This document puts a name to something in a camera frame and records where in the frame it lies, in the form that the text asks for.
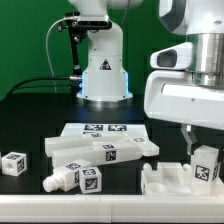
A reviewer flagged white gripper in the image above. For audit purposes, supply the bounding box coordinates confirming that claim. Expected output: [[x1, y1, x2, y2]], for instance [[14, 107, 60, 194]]
[[144, 70, 224, 155]]

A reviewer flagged white chair seat part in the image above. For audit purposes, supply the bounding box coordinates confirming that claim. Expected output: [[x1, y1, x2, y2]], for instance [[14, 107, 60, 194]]
[[141, 162, 195, 196]]

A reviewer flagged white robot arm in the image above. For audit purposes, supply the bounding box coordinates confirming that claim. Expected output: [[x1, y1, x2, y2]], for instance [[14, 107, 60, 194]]
[[68, 0, 224, 138]]

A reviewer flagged white flat chair back panel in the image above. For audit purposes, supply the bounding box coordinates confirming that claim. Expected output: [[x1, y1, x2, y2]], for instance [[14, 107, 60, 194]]
[[61, 123, 147, 136]]

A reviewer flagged white long side bar lower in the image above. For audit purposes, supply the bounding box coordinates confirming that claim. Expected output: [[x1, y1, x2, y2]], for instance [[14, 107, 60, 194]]
[[52, 137, 159, 168]]

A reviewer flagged white long side bar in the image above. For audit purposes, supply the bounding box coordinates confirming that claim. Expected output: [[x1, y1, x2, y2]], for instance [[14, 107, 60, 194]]
[[52, 137, 159, 168], [45, 132, 126, 157]]

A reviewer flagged white cube nut with tag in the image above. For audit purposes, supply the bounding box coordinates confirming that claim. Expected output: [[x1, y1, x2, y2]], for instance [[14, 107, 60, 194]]
[[79, 167, 102, 194]]

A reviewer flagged white long side bar upper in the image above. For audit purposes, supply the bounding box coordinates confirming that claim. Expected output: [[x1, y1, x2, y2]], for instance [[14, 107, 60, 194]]
[[45, 132, 126, 157]]

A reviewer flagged white cube nut far left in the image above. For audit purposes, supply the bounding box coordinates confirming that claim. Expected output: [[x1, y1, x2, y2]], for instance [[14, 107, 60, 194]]
[[1, 152, 27, 176]]

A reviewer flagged white L-shaped border fence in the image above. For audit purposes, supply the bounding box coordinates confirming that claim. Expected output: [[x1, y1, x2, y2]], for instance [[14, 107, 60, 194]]
[[0, 173, 224, 224]]

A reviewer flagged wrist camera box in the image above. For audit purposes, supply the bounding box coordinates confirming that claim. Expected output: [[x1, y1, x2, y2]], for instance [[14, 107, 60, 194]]
[[150, 42, 194, 70]]

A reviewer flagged black camera on stand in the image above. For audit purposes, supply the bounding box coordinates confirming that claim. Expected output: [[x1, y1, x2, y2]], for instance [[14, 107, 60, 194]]
[[58, 12, 112, 33]]

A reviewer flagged grey cable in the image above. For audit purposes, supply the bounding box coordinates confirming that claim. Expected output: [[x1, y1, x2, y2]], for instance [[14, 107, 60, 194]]
[[45, 17, 73, 94]]

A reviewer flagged black cable bundle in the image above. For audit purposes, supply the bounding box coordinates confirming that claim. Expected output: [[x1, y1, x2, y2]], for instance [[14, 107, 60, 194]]
[[4, 74, 84, 98]]

